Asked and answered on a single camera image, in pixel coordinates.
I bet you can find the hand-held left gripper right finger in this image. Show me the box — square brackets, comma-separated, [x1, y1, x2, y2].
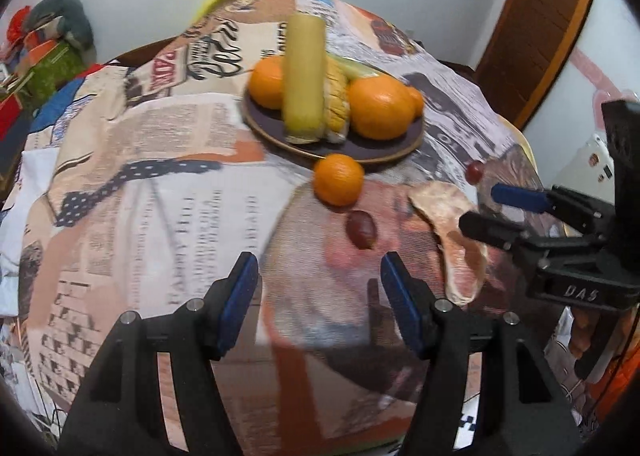
[380, 251, 584, 456]

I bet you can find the yellow sugarcane piece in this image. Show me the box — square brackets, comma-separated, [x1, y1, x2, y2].
[281, 13, 329, 145]

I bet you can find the large orange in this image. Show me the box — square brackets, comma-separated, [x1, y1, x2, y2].
[346, 75, 416, 141]

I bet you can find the red box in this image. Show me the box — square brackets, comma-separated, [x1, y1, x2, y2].
[0, 96, 31, 142]

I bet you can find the person's right hand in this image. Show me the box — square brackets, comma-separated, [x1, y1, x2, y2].
[569, 307, 595, 358]

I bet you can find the printed newspaper pattern tablecloth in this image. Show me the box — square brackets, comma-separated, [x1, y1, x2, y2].
[20, 0, 567, 448]

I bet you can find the dark purple plate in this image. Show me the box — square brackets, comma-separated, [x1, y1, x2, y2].
[241, 56, 426, 165]

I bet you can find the corn cob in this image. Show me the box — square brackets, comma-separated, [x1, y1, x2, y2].
[320, 54, 382, 143]

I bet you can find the green patterned bag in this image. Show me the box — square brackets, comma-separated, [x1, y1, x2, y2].
[22, 44, 89, 108]

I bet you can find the pink wall sticker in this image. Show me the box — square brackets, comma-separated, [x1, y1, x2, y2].
[570, 46, 640, 108]

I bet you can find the patchwork bed quilt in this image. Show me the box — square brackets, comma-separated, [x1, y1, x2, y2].
[0, 61, 109, 433]

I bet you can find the wooden door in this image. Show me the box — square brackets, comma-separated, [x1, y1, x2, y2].
[475, 0, 601, 130]

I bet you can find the small tangerine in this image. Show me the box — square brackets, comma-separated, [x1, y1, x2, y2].
[313, 153, 365, 207]
[407, 86, 426, 117]

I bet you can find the red plastic bag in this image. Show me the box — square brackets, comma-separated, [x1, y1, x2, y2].
[5, 8, 31, 45]

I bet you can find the white appliance with stickers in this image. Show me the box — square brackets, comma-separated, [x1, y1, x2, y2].
[565, 133, 619, 237]

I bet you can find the medium orange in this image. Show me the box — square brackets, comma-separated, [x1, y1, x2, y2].
[248, 56, 287, 111]

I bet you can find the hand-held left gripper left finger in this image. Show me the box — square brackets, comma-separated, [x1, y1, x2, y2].
[60, 251, 261, 456]

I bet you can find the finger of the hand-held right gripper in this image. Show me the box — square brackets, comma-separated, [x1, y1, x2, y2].
[491, 183, 614, 237]
[458, 213, 557, 269]

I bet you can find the slice of raw meat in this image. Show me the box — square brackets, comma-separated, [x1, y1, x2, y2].
[407, 181, 490, 306]

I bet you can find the grey plush toy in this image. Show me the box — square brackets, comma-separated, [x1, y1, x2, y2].
[22, 0, 97, 62]

